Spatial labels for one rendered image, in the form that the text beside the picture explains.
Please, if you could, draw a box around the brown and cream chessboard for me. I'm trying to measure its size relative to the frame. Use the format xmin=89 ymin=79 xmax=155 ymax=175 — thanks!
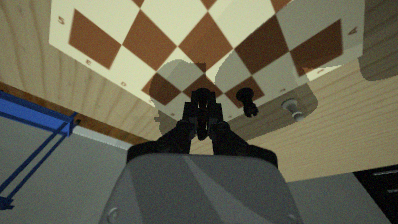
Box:
xmin=49 ymin=0 xmax=365 ymax=122

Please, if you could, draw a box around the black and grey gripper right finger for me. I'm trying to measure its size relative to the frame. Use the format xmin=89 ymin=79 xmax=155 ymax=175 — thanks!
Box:
xmin=207 ymin=92 xmax=278 ymax=168

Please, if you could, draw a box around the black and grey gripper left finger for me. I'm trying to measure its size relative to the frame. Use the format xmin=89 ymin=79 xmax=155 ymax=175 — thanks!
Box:
xmin=126 ymin=91 xmax=198 ymax=164

